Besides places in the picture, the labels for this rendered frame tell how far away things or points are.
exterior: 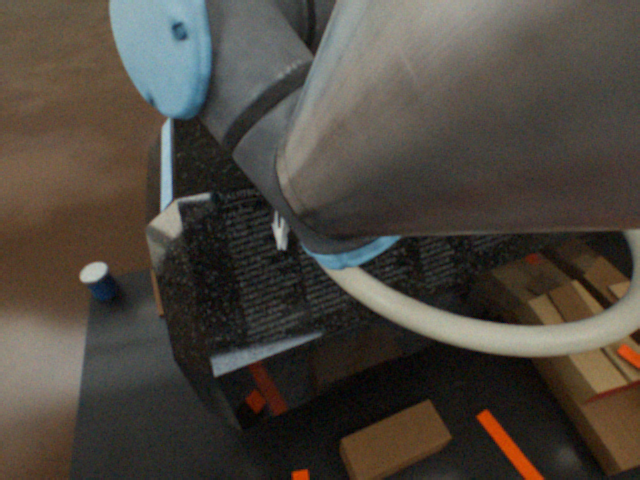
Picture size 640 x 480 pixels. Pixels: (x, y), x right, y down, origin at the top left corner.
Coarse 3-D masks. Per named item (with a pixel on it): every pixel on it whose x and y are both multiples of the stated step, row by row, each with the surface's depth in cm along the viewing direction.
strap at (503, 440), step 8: (624, 344) 118; (624, 352) 116; (632, 352) 116; (632, 360) 114; (480, 416) 122; (488, 416) 122; (488, 424) 120; (496, 424) 120; (496, 432) 119; (504, 432) 119; (496, 440) 117; (504, 440) 117; (504, 448) 116; (512, 448) 116; (512, 456) 114; (520, 456) 114; (520, 464) 113; (528, 464) 113; (296, 472) 111; (304, 472) 111; (528, 472) 111; (536, 472) 111
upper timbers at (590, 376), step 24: (576, 288) 135; (528, 312) 132; (552, 312) 129; (600, 312) 129; (552, 360) 125; (576, 360) 117; (600, 360) 117; (624, 360) 117; (576, 384) 117; (600, 384) 112; (624, 384) 112
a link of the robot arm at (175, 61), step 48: (144, 0) 21; (192, 0) 20; (240, 0) 22; (288, 0) 26; (144, 48) 23; (192, 48) 21; (240, 48) 22; (288, 48) 23; (144, 96) 26; (192, 96) 23; (240, 96) 23
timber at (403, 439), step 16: (400, 416) 111; (416, 416) 111; (432, 416) 111; (368, 432) 108; (384, 432) 108; (400, 432) 108; (416, 432) 108; (432, 432) 108; (448, 432) 108; (352, 448) 105; (368, 448) 105; (384, 448) 105; (400, 448) 105; (416, 448) 105; (432, 448) 107; (352, 464) 103; (368, 464) 103; (384, 464) 103; (400, 464) 104
